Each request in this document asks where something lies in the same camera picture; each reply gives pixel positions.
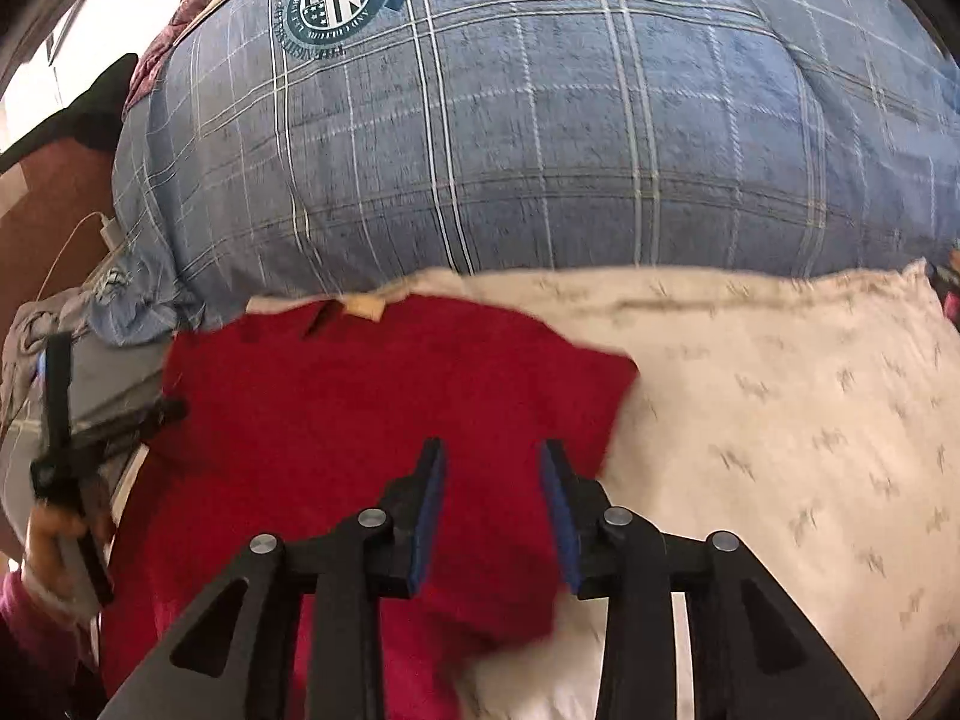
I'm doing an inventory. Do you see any red knit sweater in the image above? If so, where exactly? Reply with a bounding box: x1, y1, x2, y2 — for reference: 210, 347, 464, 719
101, 296, 638, 718

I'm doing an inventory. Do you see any magenta sleeved left forearm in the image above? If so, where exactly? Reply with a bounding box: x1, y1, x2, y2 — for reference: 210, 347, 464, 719
2, 572, 106, 718

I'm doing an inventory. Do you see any person's left hand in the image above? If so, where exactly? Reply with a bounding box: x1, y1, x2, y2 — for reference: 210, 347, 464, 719
20, 502, 116, 624

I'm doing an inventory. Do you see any grey striped pillow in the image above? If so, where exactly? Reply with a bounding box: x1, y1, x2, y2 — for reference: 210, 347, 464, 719
2, 333, 171, 541

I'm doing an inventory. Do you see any beige crumpled cloth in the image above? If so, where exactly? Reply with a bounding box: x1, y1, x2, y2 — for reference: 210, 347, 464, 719
2, 288, 99, 434

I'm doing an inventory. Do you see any brown wooden headboard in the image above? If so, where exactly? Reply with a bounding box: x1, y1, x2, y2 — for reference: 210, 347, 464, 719
0, 138, 114, 328

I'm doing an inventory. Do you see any cream patterned bed sheet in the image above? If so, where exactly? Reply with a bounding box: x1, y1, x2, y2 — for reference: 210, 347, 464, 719
245, 260, 960, 720

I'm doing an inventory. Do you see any black garment on headboard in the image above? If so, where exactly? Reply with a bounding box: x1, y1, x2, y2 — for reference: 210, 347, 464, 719
0, 52, 139, 172

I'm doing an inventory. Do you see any blue plaid duvet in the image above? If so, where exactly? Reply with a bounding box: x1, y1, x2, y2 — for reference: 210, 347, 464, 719
89, 0, 958, 344

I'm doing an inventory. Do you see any small colourful object at right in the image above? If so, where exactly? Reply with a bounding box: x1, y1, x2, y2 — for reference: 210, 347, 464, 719
926, 239, 960, 330

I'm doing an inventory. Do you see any maroon patterned cloth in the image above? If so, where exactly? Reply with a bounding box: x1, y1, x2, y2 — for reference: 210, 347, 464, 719
124, 0, 213, 112

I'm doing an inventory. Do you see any white charger with cable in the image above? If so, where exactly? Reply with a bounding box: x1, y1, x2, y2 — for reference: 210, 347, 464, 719
34, 211, 125, 299

